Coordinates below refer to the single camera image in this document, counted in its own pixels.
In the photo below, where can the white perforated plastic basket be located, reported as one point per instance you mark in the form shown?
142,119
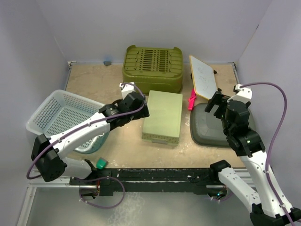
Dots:
60,112

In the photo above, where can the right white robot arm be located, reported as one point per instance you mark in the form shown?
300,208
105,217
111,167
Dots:
266,203

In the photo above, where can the large grey plastic tub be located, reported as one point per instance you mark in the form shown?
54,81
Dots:
205,128

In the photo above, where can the olive green plastic tub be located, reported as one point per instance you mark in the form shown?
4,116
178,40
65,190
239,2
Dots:
159,69

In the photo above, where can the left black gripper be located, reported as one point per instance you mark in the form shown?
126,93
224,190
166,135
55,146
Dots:
141,113

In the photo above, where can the small grey blue block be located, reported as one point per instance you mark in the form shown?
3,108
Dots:
107,61

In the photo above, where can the white board yellow frame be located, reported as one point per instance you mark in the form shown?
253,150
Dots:
203,77

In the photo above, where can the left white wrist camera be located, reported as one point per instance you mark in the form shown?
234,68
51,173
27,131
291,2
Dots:
126,88

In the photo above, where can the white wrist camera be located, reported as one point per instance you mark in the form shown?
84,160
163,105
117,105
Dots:
242,94
126,88

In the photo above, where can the teal green sponge block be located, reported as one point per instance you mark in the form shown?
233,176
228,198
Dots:
101,163

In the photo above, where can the teal transparent basket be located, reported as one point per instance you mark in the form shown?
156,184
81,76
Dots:
92,145

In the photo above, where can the aluminium frame rail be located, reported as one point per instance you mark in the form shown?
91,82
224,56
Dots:
61,182

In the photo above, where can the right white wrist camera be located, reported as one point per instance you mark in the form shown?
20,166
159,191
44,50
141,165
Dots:
242,94

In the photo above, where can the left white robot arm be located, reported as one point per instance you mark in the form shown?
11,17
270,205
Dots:
49,154

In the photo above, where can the light green plastic basket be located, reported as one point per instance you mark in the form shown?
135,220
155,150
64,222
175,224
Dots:
164,122

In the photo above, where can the pink plastic clip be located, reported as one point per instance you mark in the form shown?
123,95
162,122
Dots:
191,100

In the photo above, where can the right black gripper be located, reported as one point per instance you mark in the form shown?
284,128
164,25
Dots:
218,99

